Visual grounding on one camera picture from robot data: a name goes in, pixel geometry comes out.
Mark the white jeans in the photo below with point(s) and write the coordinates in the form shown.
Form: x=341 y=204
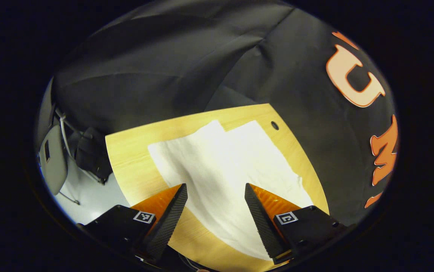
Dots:
x=220 y=170

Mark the grey chair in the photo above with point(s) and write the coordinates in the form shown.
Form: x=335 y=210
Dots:
x=53 y=166

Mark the black backdrop cloth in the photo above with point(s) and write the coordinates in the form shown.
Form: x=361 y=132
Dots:
x=186 y=75

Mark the black bag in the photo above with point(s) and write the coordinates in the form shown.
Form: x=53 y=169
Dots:
x=92 y=155

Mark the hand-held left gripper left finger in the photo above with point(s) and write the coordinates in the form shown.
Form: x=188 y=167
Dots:
x=171 y=223

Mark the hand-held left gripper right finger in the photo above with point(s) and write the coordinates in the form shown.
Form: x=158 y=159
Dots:
x=262 y=223

